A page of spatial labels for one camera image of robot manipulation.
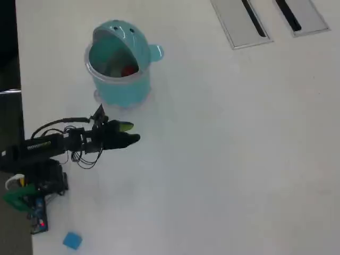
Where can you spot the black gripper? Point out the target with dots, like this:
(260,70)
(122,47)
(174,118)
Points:
(94,138)

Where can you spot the green cube block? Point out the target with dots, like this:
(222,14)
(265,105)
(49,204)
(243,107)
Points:
(127,128)

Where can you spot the red cube block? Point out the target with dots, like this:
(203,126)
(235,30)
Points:
(127,70)

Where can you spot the blue cube block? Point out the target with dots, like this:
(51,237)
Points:
(72,240)

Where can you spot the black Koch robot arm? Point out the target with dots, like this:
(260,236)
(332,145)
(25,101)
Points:
(37,146)

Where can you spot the teal whale-shaped bin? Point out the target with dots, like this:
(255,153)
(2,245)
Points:
(122,90)

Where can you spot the silver metal bar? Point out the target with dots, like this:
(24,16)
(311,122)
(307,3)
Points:
(10,91)

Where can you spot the blue controller circuit board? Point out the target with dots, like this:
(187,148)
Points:
(40,220)

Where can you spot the green table clamp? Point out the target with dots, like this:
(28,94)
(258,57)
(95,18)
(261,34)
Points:
(14,197)

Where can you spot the small wrist camera board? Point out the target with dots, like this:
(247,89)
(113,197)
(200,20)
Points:
(99,112)

